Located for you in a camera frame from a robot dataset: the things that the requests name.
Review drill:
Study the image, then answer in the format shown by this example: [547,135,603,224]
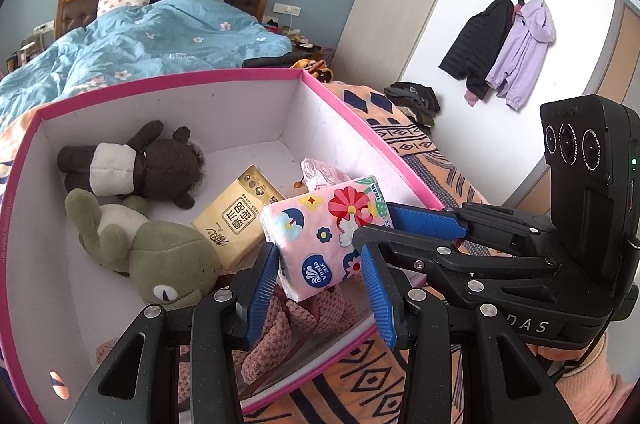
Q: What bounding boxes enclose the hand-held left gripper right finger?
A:
[361,243,568,424]

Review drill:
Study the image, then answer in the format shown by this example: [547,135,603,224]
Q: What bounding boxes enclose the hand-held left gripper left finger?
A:
[65,243,280,424]

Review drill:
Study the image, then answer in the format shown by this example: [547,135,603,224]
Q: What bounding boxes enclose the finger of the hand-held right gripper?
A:
[352,225,558,300]
[387,202,557,256]

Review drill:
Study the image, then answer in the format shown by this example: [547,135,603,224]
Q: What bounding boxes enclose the pink knit plush toy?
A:
[95,281,360,402]

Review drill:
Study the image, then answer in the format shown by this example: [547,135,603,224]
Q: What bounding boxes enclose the beige tissue pack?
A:
[192,165,286,272]

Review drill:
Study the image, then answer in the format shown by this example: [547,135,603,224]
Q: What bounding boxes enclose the floral pink tissue pack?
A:
[260,175,396,303]

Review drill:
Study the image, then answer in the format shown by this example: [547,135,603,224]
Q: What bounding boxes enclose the green plush frog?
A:
[64,189,221,305]

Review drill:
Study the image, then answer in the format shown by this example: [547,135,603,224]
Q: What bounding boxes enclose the pink brocade pouch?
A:
[300,157,353,192]

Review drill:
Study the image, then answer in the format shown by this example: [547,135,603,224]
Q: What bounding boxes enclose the brown plush bear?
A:
[56,120,207,211]

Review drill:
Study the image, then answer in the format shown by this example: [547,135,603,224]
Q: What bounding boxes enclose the pink cardboard box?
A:
[0,69,446,424]

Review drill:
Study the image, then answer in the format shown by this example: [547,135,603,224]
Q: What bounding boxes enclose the person's right forearm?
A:
[530,329,640,424]

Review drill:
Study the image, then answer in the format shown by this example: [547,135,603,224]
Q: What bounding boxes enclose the orange patterned blanket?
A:
[0,81,501,424]

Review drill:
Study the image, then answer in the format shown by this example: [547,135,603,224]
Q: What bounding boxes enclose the dark clothes pile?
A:
[384,81,441,130]

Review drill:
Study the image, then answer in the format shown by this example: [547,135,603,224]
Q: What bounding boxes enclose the black puffer jacket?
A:
[439,0,515,101]

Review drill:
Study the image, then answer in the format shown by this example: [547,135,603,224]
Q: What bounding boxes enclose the wooden sliding door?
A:
[500,0,640,225]

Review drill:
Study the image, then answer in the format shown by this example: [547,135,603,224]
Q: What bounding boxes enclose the lilac hooded jacket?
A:
[485,0,557,112]

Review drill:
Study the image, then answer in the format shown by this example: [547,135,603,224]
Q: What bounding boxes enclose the cluttered bedside table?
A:
[242,16,341,85]

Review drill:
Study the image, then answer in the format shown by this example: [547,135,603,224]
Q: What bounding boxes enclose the blue floral duvet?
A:
[0,0,293,125]

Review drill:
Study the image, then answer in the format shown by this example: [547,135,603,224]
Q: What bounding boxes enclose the bedside cosmetics rack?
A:
[5,21,56,75]

